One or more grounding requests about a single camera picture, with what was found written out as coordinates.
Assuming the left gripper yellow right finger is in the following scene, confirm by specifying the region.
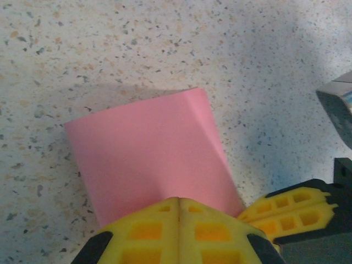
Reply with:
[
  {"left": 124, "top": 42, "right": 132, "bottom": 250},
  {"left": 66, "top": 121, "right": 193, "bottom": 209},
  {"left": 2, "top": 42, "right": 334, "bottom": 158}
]
[{"left": 179, "top": 197, "right": 287, "bottom": 264}]

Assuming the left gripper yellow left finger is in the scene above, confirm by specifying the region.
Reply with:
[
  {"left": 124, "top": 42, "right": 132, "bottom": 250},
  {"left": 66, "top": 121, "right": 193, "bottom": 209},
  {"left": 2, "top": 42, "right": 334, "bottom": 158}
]
[{"left": 70, "top": 196, "right": 181, "bottom": 264}]

